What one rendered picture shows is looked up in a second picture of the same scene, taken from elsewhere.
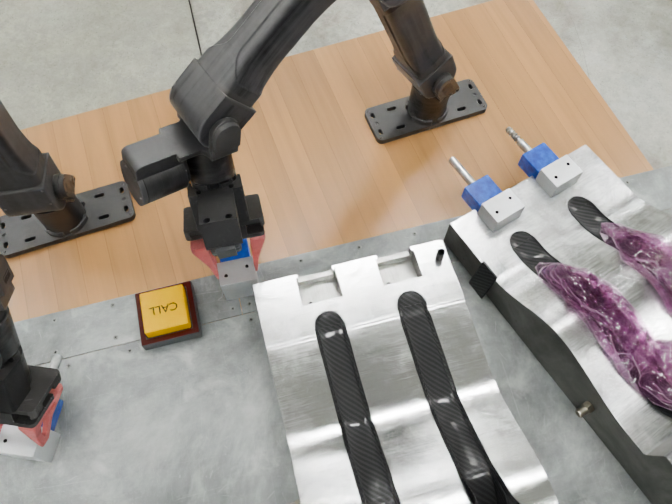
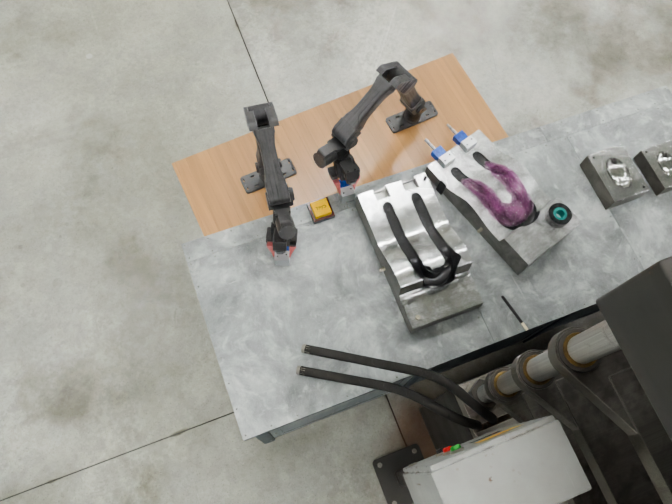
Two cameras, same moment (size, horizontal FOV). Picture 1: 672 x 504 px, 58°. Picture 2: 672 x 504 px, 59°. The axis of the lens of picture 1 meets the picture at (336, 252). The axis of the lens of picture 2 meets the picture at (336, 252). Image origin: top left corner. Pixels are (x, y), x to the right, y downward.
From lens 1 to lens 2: 134 cm
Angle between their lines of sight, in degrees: 7
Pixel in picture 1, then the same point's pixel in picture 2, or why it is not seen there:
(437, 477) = (431, 250)
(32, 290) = (262, 205)
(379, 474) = (411, 252)
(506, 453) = (452, 241)
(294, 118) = not seen: hidden behind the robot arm
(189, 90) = (341, 128)
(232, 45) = (356, 113)
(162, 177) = (330, 158)
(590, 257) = (480, 175)
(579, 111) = (477, 112)
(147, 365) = (316, 230)
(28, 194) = not seen: hidden behind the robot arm
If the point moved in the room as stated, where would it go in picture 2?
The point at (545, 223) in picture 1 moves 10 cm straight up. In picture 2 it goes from (463, 163) to (470, 149)
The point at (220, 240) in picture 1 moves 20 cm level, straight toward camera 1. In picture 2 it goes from (352, 178) to (382, 228)
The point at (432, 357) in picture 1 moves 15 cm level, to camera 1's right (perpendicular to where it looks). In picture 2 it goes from (425, 215) to (467, 212)
